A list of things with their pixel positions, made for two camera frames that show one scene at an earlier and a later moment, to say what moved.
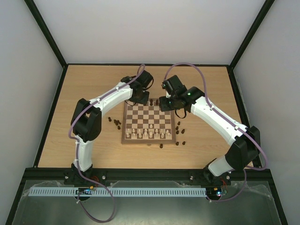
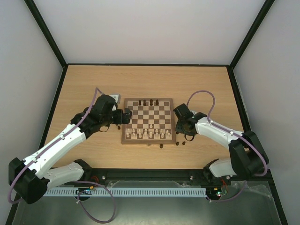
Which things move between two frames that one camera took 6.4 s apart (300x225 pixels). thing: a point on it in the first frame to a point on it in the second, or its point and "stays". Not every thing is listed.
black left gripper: (144, 101) to (120, 120)
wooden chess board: (145, 123) stays
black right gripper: (166, 106) to (184, 129)
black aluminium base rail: (100, 175) stays
